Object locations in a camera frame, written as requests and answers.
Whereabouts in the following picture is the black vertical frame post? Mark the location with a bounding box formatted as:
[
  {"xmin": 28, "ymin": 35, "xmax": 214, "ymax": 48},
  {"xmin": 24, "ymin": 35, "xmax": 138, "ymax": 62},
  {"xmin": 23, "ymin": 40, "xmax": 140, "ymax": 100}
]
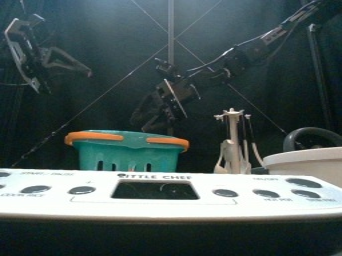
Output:
[{"xmin": 307, "ymin": 23, "xmax": 334, "ymax": 132}]

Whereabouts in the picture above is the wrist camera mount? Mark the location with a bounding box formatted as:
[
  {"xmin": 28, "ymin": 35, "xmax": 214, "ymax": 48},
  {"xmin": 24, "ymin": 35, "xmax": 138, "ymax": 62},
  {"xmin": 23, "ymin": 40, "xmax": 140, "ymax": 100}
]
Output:
[
  {"xmin": 3, "ymin": 17, "xmax": 43, "ymax": 94},
  {"xmin": 156, "ymin": 78, "xmax": 190, "ymax": 120}
]

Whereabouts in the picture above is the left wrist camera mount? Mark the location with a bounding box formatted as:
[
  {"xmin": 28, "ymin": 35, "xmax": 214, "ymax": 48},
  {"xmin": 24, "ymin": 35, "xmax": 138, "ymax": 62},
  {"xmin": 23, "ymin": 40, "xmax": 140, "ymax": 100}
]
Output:
[{"xmin": 3, "ymin": 17, "xmax": 43, "ymax": 94}]

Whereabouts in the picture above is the black-handled toy utensil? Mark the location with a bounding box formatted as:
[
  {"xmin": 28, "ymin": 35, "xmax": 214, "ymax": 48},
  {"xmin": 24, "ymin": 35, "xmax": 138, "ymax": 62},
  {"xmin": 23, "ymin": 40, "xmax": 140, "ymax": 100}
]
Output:
[{"xmin": 239, "ymin": 114, "xmax": 254, "ymax": 175}]

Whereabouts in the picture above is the white toy spatula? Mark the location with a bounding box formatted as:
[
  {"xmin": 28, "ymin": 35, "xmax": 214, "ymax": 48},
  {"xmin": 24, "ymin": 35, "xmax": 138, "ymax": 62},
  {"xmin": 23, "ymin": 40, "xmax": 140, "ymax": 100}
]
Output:
[{"xmin": 212, "ymin": 139, "xmax": 232, "ymax": 175}]

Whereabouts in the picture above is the white pot with black handle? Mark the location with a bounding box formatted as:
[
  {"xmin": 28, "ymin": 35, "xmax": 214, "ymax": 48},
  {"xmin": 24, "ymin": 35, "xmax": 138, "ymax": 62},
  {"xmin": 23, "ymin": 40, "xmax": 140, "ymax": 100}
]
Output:
[{"xmin": 262, "ymin": 126, "xmax": 342, "ymax": 188}]

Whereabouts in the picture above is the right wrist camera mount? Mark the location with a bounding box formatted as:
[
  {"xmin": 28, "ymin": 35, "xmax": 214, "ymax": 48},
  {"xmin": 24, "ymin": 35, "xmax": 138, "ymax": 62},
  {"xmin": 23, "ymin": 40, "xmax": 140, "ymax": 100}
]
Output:
[{"xmin": 156, "ymin": 78, "xmax": 190, "ymax": 120}]

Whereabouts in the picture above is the white utensil stand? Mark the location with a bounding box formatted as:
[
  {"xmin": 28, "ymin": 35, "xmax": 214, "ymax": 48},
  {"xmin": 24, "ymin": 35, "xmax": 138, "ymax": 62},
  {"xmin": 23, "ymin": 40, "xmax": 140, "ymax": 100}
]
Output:
[{"xmin": 212, "ymin": 107, "xmax": 247, "ymax": 175}]

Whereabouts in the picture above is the white toy stove panel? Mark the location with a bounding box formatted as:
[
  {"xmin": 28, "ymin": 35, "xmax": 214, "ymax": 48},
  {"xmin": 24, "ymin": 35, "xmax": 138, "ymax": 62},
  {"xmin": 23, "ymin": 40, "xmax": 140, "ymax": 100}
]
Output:
[{"xmin": 0, "ymin": 167, "xmax": 342, "ymax": 224}]

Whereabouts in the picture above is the white toy ladle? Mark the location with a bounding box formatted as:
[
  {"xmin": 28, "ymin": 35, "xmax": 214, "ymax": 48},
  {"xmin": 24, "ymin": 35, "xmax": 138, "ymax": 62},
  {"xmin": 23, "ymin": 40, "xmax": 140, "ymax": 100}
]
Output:
[{"xmin": 244, "ymin": 114, "xmax": 267, "ymax": 169}]

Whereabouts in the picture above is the teal basket with orange handles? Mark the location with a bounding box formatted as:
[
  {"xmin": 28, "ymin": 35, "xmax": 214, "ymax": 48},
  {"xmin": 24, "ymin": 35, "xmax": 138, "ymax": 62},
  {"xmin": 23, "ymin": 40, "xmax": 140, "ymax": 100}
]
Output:
[{"xmin": 64, "ymin": 129, "xmax": 191, "ymax": 173}]

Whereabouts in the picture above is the thin diagonal brace wire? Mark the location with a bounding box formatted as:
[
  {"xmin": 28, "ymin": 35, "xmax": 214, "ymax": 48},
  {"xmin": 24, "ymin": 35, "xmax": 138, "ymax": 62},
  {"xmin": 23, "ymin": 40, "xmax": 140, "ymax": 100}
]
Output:
[
  {"xmin": 9, "ymin": 0, "xmax": 224, "ymax": 168},
  {"xmin": 130, "ymin": 0, "xmax": 290, "ymax": 136}
]

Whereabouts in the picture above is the grey vertical frame pole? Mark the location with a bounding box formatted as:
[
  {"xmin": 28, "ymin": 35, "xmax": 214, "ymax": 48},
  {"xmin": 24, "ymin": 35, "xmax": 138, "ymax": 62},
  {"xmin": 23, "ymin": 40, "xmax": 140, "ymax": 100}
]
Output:
[{"xmin": 167, "ymin": 0, "xmax": 175, "ymax": 66}]

